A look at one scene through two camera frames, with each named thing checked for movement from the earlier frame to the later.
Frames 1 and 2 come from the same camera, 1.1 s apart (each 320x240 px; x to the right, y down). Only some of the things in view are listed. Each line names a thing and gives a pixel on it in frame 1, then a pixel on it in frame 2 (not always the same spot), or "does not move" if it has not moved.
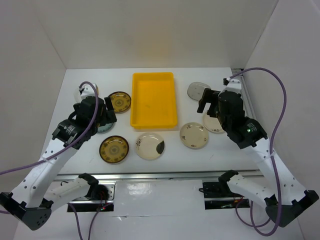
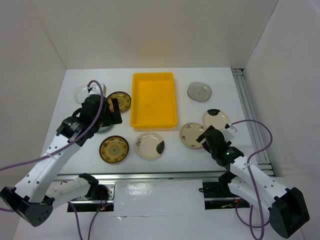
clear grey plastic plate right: [195, 90] does not move
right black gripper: [209, 96] -> [206, 147]
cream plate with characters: [194, 135] does not move
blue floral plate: [105, 128] does not move
